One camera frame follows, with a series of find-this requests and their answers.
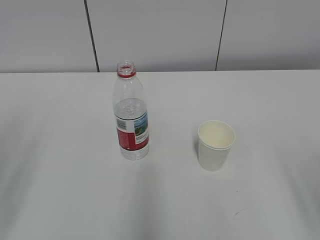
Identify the clear plastic water bottle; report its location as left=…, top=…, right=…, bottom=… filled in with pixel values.
left=112, top=60, right=149, bottom=161

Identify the white paper cup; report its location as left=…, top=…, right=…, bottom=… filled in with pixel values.
left=197, top=120, right=236, bottom=172

